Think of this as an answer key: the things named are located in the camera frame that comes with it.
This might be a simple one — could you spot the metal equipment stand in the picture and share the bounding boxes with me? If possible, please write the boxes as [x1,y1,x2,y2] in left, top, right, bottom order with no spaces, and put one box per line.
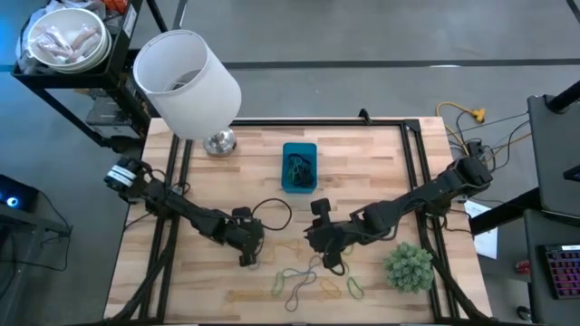
[0,206,73,326]

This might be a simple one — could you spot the black computer with blue light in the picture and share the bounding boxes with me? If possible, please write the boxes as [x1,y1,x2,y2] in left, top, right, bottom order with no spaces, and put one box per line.
[0,174,40,214]

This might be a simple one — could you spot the yellow extension cable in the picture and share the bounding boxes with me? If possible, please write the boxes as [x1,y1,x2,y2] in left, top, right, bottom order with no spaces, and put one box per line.
[435,101,487,158]

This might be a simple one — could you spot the dark brown rubber band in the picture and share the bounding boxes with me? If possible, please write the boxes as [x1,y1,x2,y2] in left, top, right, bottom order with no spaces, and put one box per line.
[296,156,316,187]

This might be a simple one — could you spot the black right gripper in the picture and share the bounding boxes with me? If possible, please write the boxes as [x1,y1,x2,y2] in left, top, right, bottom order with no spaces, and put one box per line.
[303,197,363,270]

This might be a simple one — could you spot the grey box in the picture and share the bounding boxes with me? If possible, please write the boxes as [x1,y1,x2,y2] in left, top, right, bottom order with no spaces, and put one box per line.
[85,94,137,128]

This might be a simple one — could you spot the plastic wrapped snack packet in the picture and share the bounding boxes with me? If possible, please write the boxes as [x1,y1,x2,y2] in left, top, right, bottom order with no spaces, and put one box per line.
[44,25,73,52]
[70,25,99,51]
[29,40,69,60]

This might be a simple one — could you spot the orange package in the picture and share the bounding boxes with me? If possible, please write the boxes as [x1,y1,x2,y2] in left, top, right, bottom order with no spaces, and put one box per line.
[101,0,131,14]

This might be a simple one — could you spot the green artificial plant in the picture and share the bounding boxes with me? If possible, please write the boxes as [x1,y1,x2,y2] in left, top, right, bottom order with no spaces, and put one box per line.
[382,242,436,294]

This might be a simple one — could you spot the black aluminium table frame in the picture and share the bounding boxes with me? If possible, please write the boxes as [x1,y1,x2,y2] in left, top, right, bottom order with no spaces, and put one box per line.
[102,118,495,326]

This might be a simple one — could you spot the yellow rubber band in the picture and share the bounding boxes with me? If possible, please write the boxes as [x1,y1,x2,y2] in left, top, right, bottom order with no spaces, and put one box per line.
[260,238,305,266]
[225,289,268,303]
[318,277,343,302]

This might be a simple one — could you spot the white paper sheet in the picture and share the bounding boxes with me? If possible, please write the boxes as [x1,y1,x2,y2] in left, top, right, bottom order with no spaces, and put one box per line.
[464,198,499,260]

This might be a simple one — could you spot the teal plastic bin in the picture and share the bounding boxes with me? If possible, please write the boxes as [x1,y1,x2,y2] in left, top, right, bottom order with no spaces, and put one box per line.
[280,141,318,195]

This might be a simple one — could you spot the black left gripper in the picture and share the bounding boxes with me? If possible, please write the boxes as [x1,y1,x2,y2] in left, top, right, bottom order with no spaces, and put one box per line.
[221,206,266,267]

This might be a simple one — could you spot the black utility cart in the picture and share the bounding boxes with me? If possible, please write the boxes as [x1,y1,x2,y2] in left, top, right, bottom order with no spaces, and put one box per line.
[11,0,160,150]

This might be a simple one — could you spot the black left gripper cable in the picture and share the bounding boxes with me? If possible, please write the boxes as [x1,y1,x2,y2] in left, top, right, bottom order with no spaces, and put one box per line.
[250,197,294,232]

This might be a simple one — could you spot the black pole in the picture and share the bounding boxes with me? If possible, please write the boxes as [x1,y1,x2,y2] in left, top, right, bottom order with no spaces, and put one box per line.
[546,80,580,114]

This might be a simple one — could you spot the grey desk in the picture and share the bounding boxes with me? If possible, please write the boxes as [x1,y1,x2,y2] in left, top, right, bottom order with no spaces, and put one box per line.
[527,93,580,218]

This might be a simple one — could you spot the black desk leg bar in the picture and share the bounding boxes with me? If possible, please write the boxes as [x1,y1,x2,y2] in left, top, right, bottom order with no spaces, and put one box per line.
[470,187,543,236]

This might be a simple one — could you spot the white bowl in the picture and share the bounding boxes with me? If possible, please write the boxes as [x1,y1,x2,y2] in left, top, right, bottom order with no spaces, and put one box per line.
[24,6,112,74]

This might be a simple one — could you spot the dark desk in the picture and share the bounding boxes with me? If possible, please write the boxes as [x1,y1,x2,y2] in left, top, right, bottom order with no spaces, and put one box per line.
[523,207,580,326]

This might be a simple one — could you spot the backlit black keyboard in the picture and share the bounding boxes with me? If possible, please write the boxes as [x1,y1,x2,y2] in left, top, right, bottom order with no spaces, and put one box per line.
[538,244,580,300]

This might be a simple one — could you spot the white shade table lamp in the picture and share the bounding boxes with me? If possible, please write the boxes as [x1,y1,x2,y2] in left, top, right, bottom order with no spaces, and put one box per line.
[132,29,243,158]

